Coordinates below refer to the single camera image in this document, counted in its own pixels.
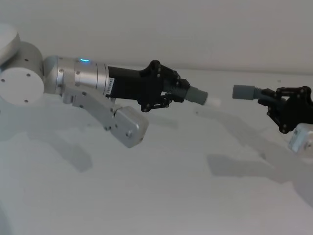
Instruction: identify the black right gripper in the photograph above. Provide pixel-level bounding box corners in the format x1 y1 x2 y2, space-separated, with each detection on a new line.
257 85 313 135

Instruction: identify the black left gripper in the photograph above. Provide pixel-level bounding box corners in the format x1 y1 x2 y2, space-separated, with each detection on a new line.
105 59 191 113

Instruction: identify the grey cylindrical socket cap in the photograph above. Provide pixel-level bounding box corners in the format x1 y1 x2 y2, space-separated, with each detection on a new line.
232 84 264 101

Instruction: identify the white curtain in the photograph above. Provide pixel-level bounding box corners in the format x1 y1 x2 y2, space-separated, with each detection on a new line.
0 0 313 75

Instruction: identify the white table cloth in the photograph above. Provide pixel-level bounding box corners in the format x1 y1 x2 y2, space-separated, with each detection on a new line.
0 62 313 235

